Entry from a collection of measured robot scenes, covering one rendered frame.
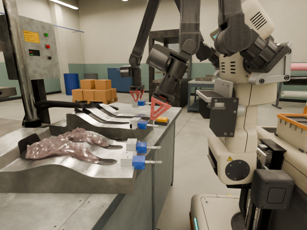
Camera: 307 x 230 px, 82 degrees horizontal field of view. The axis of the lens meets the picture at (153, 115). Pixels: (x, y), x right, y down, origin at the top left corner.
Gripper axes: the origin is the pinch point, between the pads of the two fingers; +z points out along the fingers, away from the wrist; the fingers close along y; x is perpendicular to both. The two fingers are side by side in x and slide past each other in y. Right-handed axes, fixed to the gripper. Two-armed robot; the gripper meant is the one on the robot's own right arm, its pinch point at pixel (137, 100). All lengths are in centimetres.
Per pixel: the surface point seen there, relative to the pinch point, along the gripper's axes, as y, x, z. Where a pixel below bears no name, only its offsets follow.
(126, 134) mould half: 35.9, 9.3, 9.2
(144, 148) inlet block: 47, 22, 9
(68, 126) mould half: 36.1, -22.8, 7.8
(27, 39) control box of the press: 10, -72, -39
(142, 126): 31.1, 15.6, 6.3
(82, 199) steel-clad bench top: 70, 13, 15
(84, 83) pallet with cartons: -368, -345, 27
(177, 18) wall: -639, -97, -197
